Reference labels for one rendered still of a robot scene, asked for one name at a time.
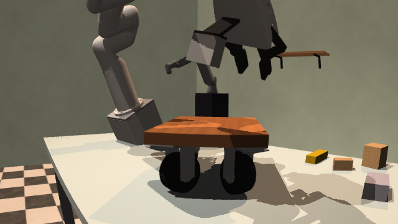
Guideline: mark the yellow rectangular block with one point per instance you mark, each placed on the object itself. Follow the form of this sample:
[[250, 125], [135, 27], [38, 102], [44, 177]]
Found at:
[[317, 156]]

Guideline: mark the orange-brown wooden dolly with black wheels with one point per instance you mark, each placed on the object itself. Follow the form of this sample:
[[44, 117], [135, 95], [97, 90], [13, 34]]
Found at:
[[182, 137]]

